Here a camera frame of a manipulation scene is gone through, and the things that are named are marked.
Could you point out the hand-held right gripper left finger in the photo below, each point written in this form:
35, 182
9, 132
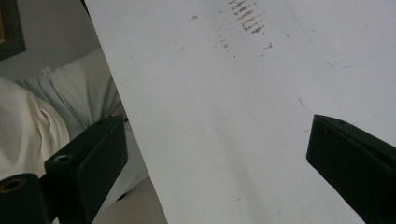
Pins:
93, 165

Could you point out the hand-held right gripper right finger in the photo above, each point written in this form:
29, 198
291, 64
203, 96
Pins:
351, 161

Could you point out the pale green cloth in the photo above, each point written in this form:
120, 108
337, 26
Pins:
84, 93

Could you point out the cream cloth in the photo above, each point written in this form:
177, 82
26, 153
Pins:
25, 130

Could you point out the dark picture frame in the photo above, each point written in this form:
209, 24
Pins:
11, 31

